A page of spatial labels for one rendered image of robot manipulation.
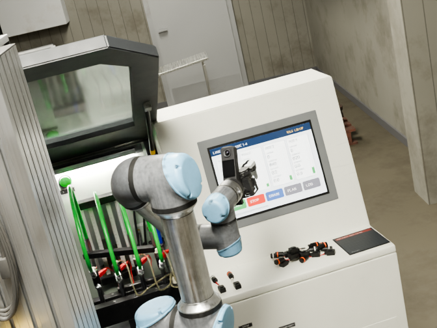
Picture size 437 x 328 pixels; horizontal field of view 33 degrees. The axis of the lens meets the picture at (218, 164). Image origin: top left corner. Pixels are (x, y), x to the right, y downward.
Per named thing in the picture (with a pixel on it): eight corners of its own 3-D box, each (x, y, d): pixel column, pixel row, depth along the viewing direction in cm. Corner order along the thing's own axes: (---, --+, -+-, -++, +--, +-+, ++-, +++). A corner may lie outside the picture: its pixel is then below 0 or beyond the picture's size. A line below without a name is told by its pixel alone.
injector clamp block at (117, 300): (101, 347, 272) (90, 310, 267) (99, 334, 281) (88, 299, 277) (190, 319, 277) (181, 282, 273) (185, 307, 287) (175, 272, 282)
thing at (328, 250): (278, 273, 264) (275, 259, 262) (269, 261, 274) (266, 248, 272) (337, 254, 268) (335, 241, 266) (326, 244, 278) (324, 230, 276)
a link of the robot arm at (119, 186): (86, 193, 183) (173, 261, 222) (124, 190, 178) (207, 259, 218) (94, 151, 188) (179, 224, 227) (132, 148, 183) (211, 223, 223)
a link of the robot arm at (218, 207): (203, 228, 209) (196, 200, 207) (216, 211, 219) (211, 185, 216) (229, 226, 206) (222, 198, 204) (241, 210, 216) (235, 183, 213)
